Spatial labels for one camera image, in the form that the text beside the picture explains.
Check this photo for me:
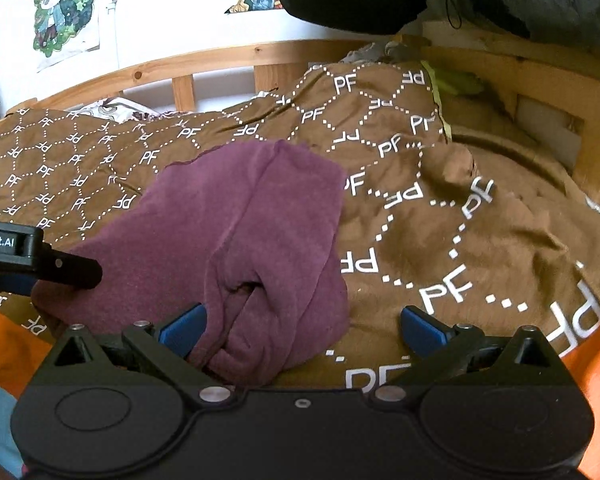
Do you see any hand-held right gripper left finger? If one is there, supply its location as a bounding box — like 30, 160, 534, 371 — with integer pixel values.
54, 302, 235, 408

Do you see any yellow-green cloth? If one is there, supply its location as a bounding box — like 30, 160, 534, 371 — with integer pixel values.
419, 59, 487, 142

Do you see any blond cartoon figure wall poster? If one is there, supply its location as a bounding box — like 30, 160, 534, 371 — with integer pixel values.
31, 0, 102, 72

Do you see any white patterned bed sheet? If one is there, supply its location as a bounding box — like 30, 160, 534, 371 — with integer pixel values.
67, 96, 183, 122

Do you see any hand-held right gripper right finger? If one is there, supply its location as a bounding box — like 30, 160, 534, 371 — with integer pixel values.
371, 305, 564, 407

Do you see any wooden bed frame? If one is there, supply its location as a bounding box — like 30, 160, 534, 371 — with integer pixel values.
0, 27, 600, 207

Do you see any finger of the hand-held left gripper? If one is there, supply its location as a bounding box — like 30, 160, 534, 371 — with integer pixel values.
33, 244, 104, 291

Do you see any maroon sweater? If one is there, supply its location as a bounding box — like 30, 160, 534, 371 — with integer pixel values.
32, 139, 350, 389

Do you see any brown printed blanket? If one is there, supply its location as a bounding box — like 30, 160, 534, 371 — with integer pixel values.
0, 59, 600, 480

